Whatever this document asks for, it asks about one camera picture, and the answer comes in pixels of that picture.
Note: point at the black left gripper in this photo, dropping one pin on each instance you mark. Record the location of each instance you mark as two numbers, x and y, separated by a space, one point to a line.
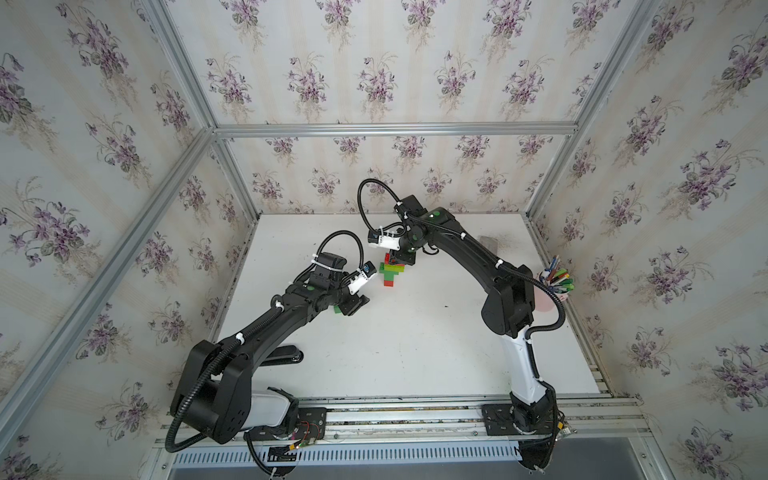
353 304

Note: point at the pink pen cup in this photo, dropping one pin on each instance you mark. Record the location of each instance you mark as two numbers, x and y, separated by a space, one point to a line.
543 299

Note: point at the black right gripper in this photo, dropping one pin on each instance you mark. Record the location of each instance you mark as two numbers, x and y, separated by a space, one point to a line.
407 258

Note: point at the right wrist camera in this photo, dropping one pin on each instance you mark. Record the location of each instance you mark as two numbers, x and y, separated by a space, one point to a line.
383 240

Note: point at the grey eraser block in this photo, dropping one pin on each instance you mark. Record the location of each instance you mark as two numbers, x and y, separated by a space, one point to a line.
490 243

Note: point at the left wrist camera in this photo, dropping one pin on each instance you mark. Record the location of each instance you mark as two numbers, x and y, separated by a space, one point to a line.
361 277

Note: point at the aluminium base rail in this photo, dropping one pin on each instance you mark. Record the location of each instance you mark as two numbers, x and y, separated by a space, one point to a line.
459 418

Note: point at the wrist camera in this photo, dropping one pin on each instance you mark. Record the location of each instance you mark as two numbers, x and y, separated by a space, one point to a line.
383 240
361 277

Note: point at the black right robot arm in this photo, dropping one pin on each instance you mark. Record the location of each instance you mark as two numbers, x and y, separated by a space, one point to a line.
507 310

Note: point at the coloured pens bundle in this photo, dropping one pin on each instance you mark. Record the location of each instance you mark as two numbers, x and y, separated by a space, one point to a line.
557 278

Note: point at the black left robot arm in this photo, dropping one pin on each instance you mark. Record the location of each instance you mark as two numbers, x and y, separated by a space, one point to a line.
214 398

